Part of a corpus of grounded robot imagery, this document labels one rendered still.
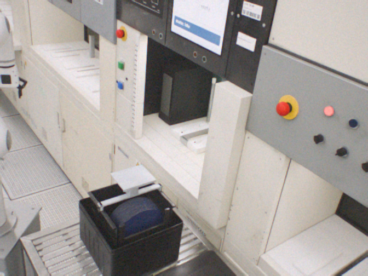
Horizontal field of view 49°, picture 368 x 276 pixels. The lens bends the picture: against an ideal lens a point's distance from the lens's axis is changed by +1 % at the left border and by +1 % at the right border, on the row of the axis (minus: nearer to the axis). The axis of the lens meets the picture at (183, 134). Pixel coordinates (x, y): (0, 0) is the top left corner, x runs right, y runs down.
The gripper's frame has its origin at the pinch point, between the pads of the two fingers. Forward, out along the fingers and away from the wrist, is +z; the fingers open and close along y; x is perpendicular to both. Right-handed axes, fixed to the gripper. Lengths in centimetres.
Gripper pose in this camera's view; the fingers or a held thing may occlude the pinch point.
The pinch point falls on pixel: (9, 95)
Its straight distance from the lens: 207.7
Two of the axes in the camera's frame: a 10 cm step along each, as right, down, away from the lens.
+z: -1.0, 8.6, 5.0
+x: -1.9, -5.1, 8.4
